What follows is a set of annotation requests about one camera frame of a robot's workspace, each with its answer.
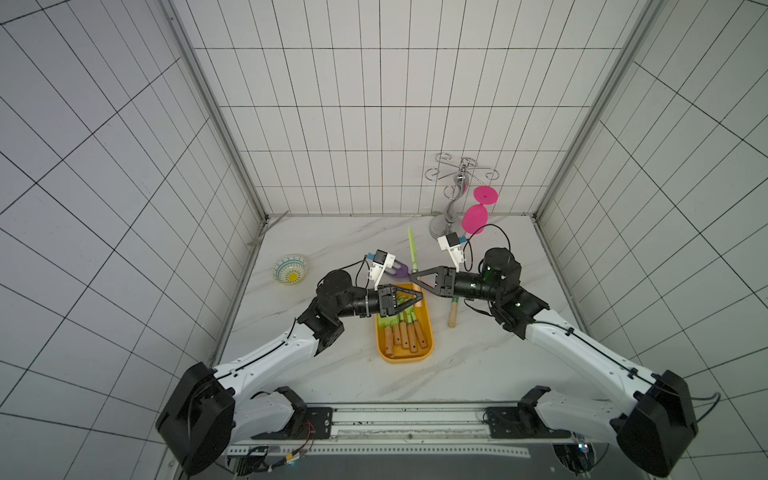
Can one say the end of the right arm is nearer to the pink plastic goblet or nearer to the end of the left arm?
the end of the left arm

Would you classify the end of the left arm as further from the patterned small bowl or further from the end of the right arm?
the patterned small bowl

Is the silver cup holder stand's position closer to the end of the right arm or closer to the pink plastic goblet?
the pink plastic goblet

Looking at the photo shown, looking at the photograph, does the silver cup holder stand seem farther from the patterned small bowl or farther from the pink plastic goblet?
the patterned small bowl

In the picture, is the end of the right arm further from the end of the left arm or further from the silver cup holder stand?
the silver cup holder stand

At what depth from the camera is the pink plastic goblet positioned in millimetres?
898

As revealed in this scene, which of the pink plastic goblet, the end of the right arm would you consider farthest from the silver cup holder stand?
the end of the right arm

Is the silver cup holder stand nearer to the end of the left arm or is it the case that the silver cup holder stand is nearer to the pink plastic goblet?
the pink plastic goblet
